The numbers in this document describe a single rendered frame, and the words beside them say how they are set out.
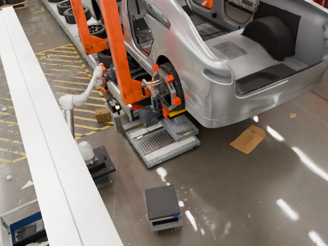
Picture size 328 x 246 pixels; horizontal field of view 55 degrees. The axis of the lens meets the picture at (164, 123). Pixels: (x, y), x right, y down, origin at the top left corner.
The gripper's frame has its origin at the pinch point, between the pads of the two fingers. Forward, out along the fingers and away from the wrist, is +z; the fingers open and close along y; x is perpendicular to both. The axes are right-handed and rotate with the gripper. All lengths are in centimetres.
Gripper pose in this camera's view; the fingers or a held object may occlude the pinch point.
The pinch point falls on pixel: (114, 77)
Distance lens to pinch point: 463.3
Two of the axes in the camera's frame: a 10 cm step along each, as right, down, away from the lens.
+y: 7.0, 6.5, -3.0
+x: 3.9, -7.0, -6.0
